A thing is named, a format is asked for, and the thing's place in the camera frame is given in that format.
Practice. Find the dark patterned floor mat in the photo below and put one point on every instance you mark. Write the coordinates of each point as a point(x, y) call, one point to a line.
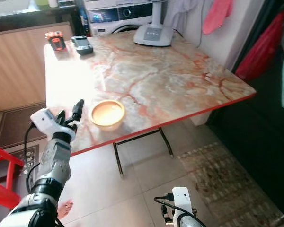
point(32, 158)

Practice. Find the yellow plastic bowl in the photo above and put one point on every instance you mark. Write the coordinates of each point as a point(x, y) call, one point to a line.
point(107, 113)

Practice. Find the red plastic stool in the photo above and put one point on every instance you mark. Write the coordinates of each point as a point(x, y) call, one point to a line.
point(2, 194)

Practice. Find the grey pedestal fan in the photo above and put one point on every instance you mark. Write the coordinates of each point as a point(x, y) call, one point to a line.
point(153, 34)

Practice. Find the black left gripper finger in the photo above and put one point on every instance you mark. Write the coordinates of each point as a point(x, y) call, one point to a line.
point(61, 117)
point(78, 110)

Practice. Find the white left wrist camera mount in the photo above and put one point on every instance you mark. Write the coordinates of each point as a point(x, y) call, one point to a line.
point(45, 120)

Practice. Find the wooden cabinet panel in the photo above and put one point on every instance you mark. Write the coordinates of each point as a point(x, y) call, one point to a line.
point(19, 71)

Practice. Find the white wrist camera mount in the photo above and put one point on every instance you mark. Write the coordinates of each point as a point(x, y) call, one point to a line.
point(182, 198)
point(45, 120)

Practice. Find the bare person foot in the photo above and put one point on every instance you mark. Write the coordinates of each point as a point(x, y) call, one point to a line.
point(65, 209)

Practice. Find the orange and black device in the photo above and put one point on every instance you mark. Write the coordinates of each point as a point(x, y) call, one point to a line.
point(56, 41)

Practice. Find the marble pattern folding table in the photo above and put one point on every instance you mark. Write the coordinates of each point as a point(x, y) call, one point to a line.
point(161, 78)

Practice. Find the red hanging bag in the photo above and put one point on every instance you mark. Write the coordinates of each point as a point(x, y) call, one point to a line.
point(260, 49)

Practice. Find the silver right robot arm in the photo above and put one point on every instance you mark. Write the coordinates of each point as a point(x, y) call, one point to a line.
point(189, 221)

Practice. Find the brown door mat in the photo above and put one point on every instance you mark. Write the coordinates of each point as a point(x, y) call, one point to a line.
point(14, 125)

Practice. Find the black handheld device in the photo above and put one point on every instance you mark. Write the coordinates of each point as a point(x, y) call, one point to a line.
point(81, 45)

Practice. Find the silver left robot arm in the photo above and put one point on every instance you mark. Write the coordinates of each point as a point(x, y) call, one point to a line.
point(54, 165)

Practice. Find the pink hanging cloth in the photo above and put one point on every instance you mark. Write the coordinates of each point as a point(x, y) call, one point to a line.
point(217, 15)

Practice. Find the brown patterned floor rug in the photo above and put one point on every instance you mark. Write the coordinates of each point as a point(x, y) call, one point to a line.
point(227, 182)

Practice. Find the white washing machine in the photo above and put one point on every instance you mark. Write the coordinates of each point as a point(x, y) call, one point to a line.
point(116, 16)

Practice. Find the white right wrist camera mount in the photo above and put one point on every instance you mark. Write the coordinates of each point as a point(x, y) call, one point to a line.
point(182, 198)

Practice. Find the white hanging cloth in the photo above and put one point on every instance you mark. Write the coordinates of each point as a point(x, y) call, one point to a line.
point(182, 12)

